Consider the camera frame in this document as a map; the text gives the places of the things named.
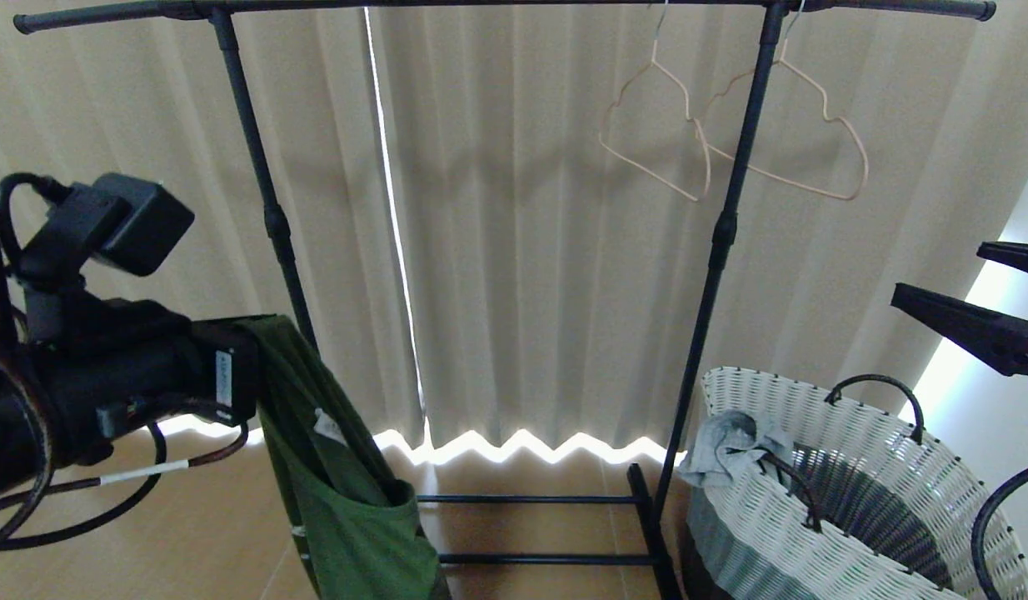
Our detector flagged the pink clothes hanger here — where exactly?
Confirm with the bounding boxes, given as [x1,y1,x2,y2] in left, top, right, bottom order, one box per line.
[599,0,713,203]
[699,0,869,203]

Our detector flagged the black clothes rack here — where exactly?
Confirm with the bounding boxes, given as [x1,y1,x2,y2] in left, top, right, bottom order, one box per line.
[14,0,996,600]

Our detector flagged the pale grey garment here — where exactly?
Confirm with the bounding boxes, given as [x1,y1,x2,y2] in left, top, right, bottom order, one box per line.
[676,410,796,490]

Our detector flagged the white laundry basket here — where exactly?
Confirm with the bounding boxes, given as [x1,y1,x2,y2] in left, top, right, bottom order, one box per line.
[679,367,1028,600]

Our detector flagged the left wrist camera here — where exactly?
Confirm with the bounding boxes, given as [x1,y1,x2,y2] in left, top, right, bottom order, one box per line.
[18,172,196,334]

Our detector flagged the green printed shirt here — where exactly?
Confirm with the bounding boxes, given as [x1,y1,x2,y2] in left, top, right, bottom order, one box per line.
[235,315,452,600]

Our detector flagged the beige curtain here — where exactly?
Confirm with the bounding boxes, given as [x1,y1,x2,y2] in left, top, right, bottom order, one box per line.
[0,0,1028,468]

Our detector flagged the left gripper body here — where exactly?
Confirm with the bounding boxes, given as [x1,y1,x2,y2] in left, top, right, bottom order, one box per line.
[39,300,262,464]

